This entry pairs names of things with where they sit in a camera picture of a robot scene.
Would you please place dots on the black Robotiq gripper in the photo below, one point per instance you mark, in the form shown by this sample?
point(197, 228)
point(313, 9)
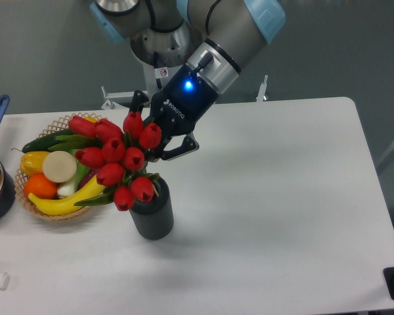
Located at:
point(176, 109)

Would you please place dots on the red tulip bouquet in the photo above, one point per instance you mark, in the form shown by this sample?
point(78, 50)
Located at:
point(117, 154)

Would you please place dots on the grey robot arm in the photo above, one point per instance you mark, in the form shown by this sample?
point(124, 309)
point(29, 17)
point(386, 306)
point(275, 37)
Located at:
point(191, 52)

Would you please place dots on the dark grey ribbed vase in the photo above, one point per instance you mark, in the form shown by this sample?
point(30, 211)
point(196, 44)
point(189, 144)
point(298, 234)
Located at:
point(154, 220)

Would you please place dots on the yellow squash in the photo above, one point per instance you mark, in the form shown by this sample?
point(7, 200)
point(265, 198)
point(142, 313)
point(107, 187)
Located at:
point(91, 119)

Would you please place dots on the purple eggplant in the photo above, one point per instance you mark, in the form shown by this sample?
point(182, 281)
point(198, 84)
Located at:
point(87, 178)

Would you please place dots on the beige round disc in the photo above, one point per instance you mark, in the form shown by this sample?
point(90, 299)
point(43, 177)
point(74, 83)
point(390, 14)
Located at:
point(59, 166)

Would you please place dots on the green bok choy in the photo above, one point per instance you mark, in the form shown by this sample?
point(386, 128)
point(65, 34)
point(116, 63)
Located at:
point(69, 187)

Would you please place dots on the green cucumber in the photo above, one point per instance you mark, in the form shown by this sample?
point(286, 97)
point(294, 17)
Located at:
point(44, 143)

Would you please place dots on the yellow bell pepper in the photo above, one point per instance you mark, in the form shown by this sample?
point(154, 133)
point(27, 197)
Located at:
point(31, 163)

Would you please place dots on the orange fruit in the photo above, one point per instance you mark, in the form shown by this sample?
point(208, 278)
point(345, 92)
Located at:
point(40, 186)

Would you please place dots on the yellow banana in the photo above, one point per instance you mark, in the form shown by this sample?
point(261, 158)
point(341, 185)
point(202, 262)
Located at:
point(66, 206)

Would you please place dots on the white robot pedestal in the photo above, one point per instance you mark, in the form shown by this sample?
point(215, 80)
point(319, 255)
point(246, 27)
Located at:
point(218, 74)

